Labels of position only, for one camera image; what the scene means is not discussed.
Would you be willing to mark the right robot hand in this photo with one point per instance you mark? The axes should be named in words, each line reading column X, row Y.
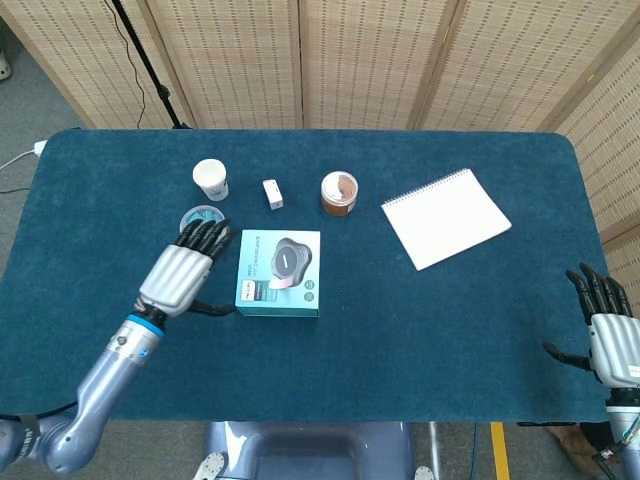
column 615, row 345

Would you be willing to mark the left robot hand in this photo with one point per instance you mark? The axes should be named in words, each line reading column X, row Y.
column 175, row 277

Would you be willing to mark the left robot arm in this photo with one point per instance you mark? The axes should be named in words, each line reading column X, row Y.
column 100, row 390

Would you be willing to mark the teal speaker product box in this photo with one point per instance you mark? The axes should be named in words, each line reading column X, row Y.
column 260, row 305

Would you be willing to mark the small white box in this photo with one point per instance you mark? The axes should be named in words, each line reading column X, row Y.
column 272, row 193

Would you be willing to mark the clear jar of binder clips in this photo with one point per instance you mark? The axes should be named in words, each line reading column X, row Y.
column 202, row 214

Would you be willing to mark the white paper cup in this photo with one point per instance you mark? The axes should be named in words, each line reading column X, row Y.
column 211, row 177

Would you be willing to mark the clear jar of rubber bands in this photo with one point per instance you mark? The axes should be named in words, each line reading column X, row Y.
column 339, row 192

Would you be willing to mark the blue table mat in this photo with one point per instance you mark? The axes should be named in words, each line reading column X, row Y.
column 350, row 360

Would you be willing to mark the white metal table leg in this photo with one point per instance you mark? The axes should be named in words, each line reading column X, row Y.
column 435, row 445

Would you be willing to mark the black tripod stand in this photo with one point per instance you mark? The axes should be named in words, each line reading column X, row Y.
column 150, row 70

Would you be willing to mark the white spiral notebook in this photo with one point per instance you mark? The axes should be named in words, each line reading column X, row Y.
column 445, row 220

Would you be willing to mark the blue-grey robot torso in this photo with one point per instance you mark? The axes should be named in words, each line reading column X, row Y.
column 310, row 450

